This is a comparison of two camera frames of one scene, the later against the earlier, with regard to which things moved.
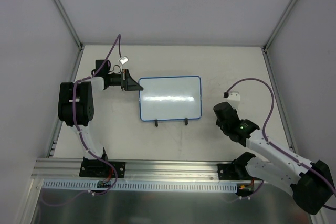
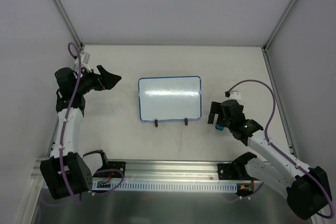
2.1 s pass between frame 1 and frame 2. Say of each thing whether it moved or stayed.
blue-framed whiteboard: stayed
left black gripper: moved
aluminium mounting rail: stayed
